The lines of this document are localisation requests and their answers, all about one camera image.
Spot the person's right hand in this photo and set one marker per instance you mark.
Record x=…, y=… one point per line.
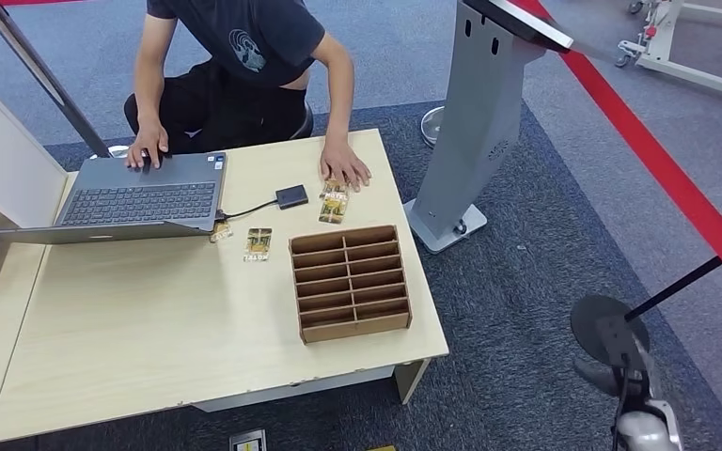
x=147, y=142

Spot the grey laptop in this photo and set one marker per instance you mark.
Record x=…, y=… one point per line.
x=143, y=196

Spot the brown wooden card organizer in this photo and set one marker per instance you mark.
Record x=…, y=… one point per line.
x=351, y=283

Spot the black round stanchion base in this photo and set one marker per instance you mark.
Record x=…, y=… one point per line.
x=585, y=323

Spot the person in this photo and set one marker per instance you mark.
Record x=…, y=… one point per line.
x=243, y=56

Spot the person's left forearm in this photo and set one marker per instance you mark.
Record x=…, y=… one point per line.
x=339, y=93

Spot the gold hotel key card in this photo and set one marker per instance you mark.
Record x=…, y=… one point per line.
x=221, y=231
x=334, y=204
x=258, y=243

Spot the red barrier belt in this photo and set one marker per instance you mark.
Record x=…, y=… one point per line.
x=654, y=155

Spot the person's left hand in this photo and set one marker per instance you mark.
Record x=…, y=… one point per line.
x=342, y=163

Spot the black stanchion pole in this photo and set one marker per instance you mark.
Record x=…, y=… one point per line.
x=691, y=280

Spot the black card reader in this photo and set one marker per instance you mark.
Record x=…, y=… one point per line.
x=291, y=196

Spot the floor power outlet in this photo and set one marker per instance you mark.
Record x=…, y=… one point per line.
x=247, y=442

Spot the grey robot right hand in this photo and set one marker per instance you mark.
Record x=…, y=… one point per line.
x=629, y=348

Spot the white desk frame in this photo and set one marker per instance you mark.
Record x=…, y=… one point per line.
x=311, y=386

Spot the white box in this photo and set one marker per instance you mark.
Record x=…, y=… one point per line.
x=6, y=155

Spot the white wheeled frame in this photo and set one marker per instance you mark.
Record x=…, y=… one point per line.
x=685, y=56

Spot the grey kiosk stand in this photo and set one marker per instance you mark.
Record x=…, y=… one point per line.
x=482, y=118

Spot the silver round stanchion base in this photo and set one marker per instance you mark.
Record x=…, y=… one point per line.
x=431, y=124

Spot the slanted black pole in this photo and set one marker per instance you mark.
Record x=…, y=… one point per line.
x=37, y=71

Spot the small black device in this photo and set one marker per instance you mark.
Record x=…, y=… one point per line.
x=145, y=163

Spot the person's right forearm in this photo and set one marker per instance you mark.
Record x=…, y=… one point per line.
x=149, y=87

